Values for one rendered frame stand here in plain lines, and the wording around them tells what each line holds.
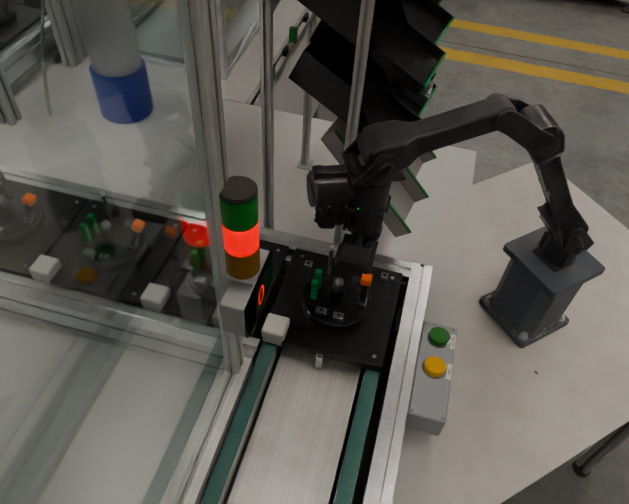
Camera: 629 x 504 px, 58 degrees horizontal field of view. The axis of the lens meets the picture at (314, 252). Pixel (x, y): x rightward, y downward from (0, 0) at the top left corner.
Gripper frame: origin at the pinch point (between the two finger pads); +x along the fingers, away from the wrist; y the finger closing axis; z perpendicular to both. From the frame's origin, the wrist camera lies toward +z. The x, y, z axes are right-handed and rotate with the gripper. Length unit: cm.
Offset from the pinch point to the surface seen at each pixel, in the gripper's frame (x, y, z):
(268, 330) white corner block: 16.9, 11.0, 13.3
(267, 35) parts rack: -25.9, -18.8, 24.1
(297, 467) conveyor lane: 24.4, 31.5, 0.9
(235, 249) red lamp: -16.5, 21.4, 14.9
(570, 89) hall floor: 109, -279, -89
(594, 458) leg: 100, -29, -86
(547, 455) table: 29, 13, -44
